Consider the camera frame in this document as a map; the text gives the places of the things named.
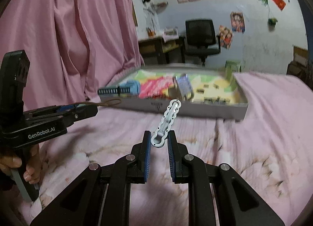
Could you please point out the green plastic stool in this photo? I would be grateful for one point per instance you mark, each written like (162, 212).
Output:
(232, 67)

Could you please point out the grey wavy hair clip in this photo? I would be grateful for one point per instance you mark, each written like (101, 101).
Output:
(161, 133)

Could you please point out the pink curtain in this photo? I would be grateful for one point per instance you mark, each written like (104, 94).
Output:
(74, 46)

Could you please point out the left hand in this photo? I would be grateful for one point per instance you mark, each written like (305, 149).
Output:
(32, 168)

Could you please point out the grey plastic hair claw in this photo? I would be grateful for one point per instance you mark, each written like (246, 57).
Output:
(181, 89)

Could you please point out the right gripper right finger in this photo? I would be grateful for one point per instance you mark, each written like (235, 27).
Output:
(217, 195)

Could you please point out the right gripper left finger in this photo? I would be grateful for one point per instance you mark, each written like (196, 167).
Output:
(100, 195)

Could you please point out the anime poster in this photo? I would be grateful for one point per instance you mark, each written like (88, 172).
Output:
(237, 22)

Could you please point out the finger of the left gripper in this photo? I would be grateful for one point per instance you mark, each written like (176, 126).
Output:
(49, 116)
(72, 107)

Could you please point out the cartoon bear towel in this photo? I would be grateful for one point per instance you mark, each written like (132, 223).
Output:
(193, 87)

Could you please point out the red paper square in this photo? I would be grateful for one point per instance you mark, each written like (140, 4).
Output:
(280, 4)

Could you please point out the grey cardboard tray box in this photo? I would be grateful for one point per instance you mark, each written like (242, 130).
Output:
(197, 110)

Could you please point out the green hanging wall ornament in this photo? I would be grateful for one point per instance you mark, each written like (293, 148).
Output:
(272, 22)

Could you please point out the black office chair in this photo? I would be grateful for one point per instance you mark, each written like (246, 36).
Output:
(201, 40)

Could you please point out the wooden desk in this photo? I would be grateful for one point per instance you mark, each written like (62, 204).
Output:
(158, 48)

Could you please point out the pink floral bed sheet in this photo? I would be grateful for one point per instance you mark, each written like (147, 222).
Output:
(271, 149)

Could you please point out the cartoon family poster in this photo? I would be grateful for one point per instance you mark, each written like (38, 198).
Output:
(226, 37)

